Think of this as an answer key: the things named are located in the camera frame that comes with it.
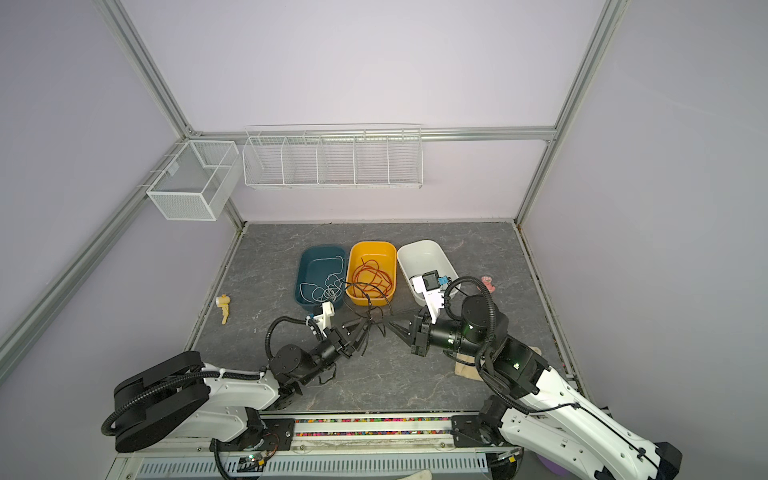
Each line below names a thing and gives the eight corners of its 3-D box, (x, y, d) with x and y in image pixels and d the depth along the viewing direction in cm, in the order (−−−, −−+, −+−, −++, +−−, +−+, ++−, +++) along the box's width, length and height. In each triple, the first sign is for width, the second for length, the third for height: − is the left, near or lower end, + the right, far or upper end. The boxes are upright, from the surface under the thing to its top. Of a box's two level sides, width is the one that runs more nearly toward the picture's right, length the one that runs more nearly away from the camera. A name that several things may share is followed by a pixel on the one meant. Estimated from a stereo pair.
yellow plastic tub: (345, 306, 100) (342, 296, 94) (351, 252, 114) (349, 241, 109) (396, 306, 100) (396, 296, 94) (396, 252, 114) (396, 241, 109)
